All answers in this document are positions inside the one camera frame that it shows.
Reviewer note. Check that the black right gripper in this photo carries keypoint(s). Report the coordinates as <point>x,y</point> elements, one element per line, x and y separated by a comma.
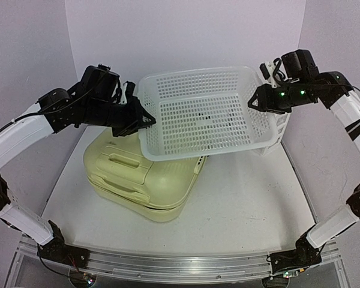
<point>266,98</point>

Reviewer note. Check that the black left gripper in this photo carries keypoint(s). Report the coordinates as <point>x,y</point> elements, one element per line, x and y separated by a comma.
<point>136,120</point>

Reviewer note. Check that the pale green hard-shell suitcase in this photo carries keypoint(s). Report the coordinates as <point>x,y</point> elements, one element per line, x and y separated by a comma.
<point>157,190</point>

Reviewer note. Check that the white perforated plastic basket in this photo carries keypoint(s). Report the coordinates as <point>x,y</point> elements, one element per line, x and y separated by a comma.
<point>201,112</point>

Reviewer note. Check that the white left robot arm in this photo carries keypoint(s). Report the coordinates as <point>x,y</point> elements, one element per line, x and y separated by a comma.
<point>15,137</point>

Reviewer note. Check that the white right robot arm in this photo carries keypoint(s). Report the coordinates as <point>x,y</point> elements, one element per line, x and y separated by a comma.
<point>323,139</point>

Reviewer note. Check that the white plastic drawer organizer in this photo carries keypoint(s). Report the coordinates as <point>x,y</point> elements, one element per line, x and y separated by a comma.
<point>277,122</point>

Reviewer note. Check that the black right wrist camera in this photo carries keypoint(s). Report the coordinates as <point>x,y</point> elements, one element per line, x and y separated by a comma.
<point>300,65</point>

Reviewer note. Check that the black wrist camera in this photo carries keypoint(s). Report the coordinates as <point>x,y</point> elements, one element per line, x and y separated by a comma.
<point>300,65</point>
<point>99,82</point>

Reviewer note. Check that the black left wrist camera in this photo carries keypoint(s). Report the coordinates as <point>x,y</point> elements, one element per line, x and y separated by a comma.
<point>99,82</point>

